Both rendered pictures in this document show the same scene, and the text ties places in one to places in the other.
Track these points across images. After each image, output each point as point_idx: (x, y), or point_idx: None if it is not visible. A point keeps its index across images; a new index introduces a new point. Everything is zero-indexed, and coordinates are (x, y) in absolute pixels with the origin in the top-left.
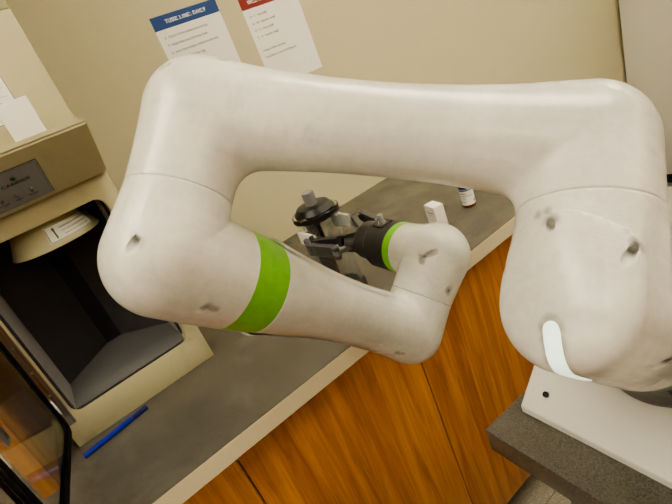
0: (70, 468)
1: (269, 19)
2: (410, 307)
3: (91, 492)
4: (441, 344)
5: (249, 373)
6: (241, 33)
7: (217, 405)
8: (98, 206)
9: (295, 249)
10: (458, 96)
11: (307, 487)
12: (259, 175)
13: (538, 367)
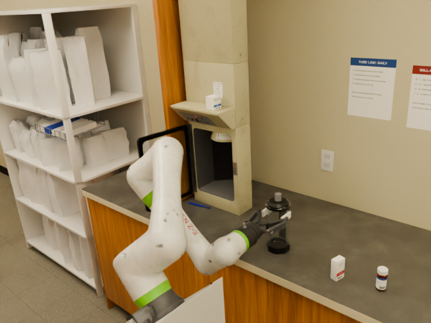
0: None
1: (430, 86)
2: (198, 250)
3: None
4: (281, 309)
5: (222, 230)
6: (403, 86)
7: (206, 227)
8: None
9: (338, 216)
10: (157, 200)
11: (206, 279)
12: (365, 166)
13: (184, 299)
